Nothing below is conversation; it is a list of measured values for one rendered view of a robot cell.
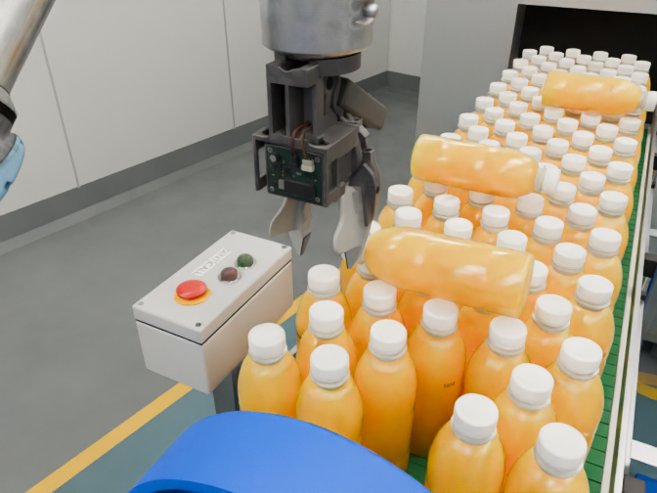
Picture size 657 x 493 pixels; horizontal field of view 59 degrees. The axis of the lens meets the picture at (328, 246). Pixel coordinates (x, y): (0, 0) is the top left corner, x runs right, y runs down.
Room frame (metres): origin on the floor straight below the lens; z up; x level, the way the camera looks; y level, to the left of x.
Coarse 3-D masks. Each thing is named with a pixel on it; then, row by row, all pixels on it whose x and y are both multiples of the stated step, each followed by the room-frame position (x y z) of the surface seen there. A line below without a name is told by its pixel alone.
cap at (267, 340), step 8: (256, 328) 0.48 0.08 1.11; (264, 328) 0.48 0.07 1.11; (272, 328) 0.48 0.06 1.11; (280, 328) 0.48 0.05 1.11; (248, 336) 0.46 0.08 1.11; (256, 336) 0.46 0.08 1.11; (264, 336) 0.46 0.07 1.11; (272, 336) 0.46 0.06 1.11; (280, 336) 0.46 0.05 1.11; (248, 344) 0.46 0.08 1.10; (256, 344) 0.45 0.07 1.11; (264, 344) 0.45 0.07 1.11; (272, 344) 0.45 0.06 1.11; (280, 344) 0.46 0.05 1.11; (256, 352) 0.45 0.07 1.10; (264, 352) 0.45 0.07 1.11; (272, 352) 0.45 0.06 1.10; (280, 352) 0.46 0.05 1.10
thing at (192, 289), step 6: (186, 282) 0.57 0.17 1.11; (192, 282) 0.57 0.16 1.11; (198, 282) 0.57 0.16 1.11; (180, 288) 0.55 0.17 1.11; (186, 288) 0.55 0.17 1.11; (192, 288) 0.55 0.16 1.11; (198, 288) 0.55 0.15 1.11; (204, 288) 0.56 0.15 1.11; (180, 294) 0.54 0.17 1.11; (186, 294) 0.54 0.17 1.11; (192, 294) 0.54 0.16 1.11; (198, 294) 0.54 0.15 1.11
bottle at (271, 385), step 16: (288, 352) 0.48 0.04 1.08; (256, 368) 0.45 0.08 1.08; (272, 368) 0.45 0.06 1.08; (288, 368) 0.46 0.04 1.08; (240, 384) 0.45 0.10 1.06; (256, 384) 0.44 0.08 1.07; (272, 384) 0.44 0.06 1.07; (288, 384) 0.45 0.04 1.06; (240, 400) 0.45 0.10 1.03; (256, 400) 0.43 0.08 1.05; (272, 400) 0.43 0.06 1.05; (288, 400) 0.44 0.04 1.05; (288, 416) 0.44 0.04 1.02
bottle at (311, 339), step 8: (344, 328) 0.50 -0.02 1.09; (304, 336) 0.51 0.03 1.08; (312, 336) 0.50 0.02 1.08; (320, 336) 0.49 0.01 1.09; (328, 336) 0.49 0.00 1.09; (336, 336) 0.50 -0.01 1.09; (344, 336) 0.50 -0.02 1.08; (304, 344) 0.50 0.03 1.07; (312, 344) 0.49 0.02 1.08; (320, 344) 0.49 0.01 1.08; (336, 344) 0.49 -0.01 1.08; (344, 344) 0.49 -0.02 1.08; (352, 344) 0.50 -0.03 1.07; (296, 352) 0.51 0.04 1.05; (304, 352) 0.49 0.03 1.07; (352, 352) 0.50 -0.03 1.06; (296, 360) 0.50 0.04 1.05; (304, 360) 0.49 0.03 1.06; (352, 360) 0.49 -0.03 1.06; (304, 368) 0.48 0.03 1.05; (352, 368) 0.49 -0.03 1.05; (304, 376) 0.48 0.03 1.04; (352, 376) 0.49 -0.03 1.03
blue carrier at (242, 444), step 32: (224, 416) 0.27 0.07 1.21; (256, 416) 0.26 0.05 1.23; (192, 448) 0.24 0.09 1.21; (224, 448) 0.23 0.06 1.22; (256, 448) 0.23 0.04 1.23; (288, 448) 0.22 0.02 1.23; (320, 448) 0.22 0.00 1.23; (352, 448) 0.23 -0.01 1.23; (160, 480) 0.22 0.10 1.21; (192, 480) 0.21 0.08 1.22; (224, 480) 0.21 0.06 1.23; (256, 480) 0.20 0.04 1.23; (288, 480) 0.20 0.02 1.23; (320, 480) 0.20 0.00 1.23; (352, 480) 0.20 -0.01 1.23; (384, 480) 0.21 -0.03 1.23
